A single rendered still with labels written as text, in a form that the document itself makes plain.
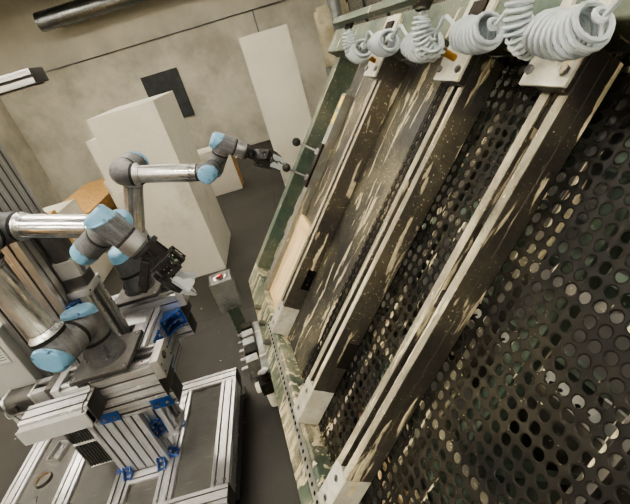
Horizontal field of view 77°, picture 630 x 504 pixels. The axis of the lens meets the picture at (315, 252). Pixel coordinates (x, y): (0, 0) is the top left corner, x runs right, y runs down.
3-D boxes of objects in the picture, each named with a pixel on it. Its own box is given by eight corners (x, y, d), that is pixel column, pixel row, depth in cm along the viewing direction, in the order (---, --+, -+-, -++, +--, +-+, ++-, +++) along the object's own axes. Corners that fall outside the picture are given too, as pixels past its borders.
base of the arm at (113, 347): (81, 374, 148) (66, 354, 144) (95, 347, 162) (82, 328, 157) (119, 362, 148) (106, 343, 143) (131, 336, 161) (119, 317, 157)
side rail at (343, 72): (274, 267, 222) (255, 262, 218) (356, 67, 190) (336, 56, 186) (275, 271, 217) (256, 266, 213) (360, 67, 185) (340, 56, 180)
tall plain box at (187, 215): (185, 247, 504) (118, 106, 422) (231, 233, 504) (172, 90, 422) (171, 284, 425) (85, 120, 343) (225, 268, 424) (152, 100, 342)
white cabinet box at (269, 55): (286, 186, 609) (240, 39, 513) (323, 175, 609) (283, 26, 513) (289, 199, 556) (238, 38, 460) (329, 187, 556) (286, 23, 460)
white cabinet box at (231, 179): (212, 189, 701) (195, 150, 667) (243, 180, 700) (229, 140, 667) (209, 198, 661) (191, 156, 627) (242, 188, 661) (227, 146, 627)
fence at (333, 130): (271, 286, 198) (263, 284, 196) (350, 96, 170) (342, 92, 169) (273, 291, 194) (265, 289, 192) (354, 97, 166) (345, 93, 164)
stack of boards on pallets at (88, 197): (96, 202, 845) (85, 183, 825) (143, 188, 844) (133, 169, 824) (40, 256, 628) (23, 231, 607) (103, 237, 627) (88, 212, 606)
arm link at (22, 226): (5, 234, 137) (140, 233, 131) (-21, 250, 127) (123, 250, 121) (-11, 202, 131) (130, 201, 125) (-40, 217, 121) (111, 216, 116)
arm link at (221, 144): (208, 144, 179) (214, 127, 175) (231, 153, 183) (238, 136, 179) (207, 151, 173) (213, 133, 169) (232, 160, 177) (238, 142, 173)
